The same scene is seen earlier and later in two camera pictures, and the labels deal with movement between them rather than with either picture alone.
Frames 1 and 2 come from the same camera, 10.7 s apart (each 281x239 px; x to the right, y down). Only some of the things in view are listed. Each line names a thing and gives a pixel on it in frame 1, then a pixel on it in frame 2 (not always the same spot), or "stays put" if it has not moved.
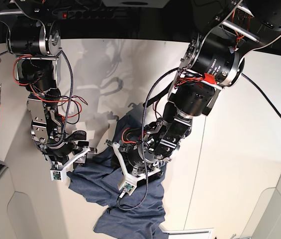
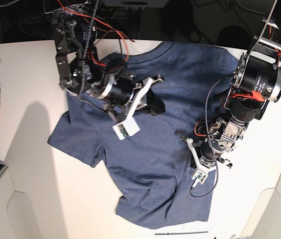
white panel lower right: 276,214 stays put
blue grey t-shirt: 138,215 -> 153,169
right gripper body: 139,158 -> 207,158
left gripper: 57,145 -> 121,92
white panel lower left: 7,214 stays put
